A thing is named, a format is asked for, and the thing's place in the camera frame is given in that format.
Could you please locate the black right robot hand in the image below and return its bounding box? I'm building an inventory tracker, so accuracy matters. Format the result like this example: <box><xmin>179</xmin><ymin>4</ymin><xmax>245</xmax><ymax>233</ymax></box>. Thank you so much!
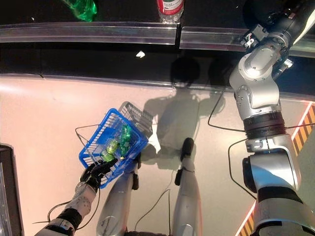
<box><xmin>267</xmin><ymin>0</ymin><xmax>315</xmax><ymax>37</ymax></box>

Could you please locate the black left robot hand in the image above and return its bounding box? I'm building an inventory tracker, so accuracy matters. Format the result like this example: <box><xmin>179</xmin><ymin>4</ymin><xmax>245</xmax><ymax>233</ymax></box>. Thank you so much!
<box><xmin>80</xmin><ymin>158</ymin><xmax>118</xmax><ymax>190</ymax></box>

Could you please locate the blue plastic shopping basket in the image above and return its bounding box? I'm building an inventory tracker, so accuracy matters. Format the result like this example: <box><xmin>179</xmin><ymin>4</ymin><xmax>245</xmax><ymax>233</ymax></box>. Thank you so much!
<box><xmin>75</xmin><ymin>107</ymin><xmax>150</xmax><ymax>190</ymax></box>

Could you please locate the green Sprite bottle yellow cap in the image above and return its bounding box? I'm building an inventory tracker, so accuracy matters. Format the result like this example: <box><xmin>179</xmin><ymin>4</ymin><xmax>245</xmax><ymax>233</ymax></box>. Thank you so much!
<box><xmin>61</xmin><ymin>0</ymin><xmax>98</xmax><ymax>22</ymax></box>
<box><xmin>119</xmin><ymin>123</ymin><xmax>133</xmax><ymax>158</ymax></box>

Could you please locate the green soda can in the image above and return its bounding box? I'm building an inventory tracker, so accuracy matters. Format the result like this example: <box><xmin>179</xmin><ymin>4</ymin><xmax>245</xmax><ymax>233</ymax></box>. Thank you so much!
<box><xmin>100</xmin><ymin>149</ymin><xmax>115</xmax><ymax>162</ymax></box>

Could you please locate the black display cabinet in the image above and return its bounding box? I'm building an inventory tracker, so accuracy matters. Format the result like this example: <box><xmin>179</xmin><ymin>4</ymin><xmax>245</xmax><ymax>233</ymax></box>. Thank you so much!
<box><xmin>0</xmin><ymin>144</ymin><xmax>25</xmax><ymax>236</ymax></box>

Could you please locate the yellow black hazard tape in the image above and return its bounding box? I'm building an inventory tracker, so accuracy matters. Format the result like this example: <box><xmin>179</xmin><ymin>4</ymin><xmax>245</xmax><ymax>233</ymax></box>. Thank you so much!
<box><xmin>235</xmin><ymin>102</ymin><xmax>315</xmax><ymax>236</ymax></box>

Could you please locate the clear water bottle red label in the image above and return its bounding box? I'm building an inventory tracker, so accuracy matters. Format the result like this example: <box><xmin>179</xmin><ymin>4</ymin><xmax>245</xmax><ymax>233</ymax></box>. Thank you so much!
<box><xmin>157</xmin><ymin>0</ymin><xmax>185</xmax><ymax>25</ymax></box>

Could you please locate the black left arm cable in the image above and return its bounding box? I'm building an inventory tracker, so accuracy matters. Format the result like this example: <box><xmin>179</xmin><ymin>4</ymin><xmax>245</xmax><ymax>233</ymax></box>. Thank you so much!
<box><xmin>31</xmin><ymin>188</ymin><xmax>101</xmax><ymax>232</ymax></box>

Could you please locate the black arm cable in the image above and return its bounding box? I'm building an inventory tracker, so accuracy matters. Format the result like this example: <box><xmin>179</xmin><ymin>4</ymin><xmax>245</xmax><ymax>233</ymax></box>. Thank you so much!
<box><xmin>31</xmin><ymin>188</ymin><xmax>101</xmax><ymax>232</ymax></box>
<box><xmin>207</xmin><ymin>87</ymin><xmax>258</xmax><ymax>200</ymax></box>

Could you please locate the black leg cable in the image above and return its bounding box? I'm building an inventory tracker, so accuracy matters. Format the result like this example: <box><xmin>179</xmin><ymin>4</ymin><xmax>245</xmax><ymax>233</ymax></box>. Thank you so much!
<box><xmin>134</xmin><ymin>169</ymin><xmax>177</xmax><ymax>233</ymax></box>

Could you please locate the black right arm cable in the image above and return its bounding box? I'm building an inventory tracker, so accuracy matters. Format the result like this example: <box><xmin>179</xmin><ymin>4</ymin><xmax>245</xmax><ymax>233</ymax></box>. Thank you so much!
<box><xmin>207</xmin><ymin>87</ymin><xmax>258</xmax><ymax>200</ymax></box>

